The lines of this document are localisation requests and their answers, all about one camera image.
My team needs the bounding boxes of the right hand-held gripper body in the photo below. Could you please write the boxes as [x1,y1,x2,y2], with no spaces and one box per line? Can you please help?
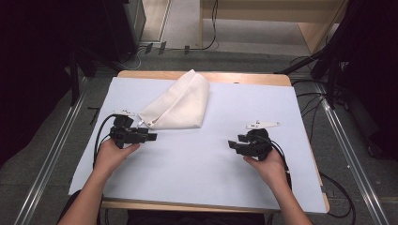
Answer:
[237,120,282,162]

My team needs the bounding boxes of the metal floor rail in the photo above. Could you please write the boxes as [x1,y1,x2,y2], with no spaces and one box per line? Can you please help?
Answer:
[13,77,89,225]
[313,82,390,225]

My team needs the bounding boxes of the light blue table mat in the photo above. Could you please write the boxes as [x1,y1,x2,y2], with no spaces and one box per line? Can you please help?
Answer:
[69,77,329,215]

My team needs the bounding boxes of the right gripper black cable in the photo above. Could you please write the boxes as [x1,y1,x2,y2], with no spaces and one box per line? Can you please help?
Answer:
[262,136,294,191]

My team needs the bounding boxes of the hanging black cable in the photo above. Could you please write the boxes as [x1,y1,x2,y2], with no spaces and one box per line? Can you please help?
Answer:
[200,0,220,52]

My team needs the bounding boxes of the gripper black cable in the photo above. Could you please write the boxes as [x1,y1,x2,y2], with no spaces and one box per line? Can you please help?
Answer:
[92,113,118,171]
[262,136,294,191]

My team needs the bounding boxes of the bundle of black floor cables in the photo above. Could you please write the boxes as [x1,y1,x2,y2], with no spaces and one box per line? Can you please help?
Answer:
[289,55,328,143]

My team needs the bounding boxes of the black tripod stand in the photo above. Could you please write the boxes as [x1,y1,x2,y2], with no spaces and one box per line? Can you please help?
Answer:
[274,37,349,111]

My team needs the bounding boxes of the wooden table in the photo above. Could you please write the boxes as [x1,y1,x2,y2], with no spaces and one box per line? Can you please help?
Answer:
[99,69,330,214]

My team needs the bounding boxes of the person's left hand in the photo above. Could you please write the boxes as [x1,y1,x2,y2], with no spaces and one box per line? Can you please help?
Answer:
[93,138,141,181]

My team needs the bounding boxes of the looped black floor cable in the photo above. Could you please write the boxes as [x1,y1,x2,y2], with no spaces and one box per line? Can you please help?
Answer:
[318,171,357,219]

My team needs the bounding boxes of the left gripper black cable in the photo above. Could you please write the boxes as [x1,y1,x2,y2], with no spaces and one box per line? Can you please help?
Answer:
[92,113,118,171]

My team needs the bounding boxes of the person's right hand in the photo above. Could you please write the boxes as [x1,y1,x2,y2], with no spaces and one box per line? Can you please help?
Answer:
[242,149,291,190]

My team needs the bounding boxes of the white mesh zipper bag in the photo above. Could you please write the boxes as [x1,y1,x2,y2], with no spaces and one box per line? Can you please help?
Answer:
[137,68,211,129]

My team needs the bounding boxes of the small black floor strip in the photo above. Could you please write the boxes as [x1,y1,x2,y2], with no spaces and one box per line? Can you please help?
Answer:
[86,106,101,126]

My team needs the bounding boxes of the white floor cable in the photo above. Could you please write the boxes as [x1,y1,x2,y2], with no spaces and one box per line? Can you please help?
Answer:
[123,46,148,71]

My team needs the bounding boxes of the person's dark pants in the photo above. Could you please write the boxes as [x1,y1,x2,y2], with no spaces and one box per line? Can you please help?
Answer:
[57,189,270,225]

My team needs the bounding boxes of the light wooden desk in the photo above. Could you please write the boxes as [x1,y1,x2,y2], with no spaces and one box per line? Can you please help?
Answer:
[199,0,349,54]

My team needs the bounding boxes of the black cabinet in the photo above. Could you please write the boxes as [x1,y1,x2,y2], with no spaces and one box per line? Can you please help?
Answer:
[102,0,147,63]

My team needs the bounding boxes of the dark curtain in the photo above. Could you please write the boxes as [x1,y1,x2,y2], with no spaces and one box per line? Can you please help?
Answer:
[0,0,106,167]
[339,0,398,160]

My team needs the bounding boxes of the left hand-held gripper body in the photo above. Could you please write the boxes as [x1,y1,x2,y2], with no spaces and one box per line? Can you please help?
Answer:
[108,109,150,150]

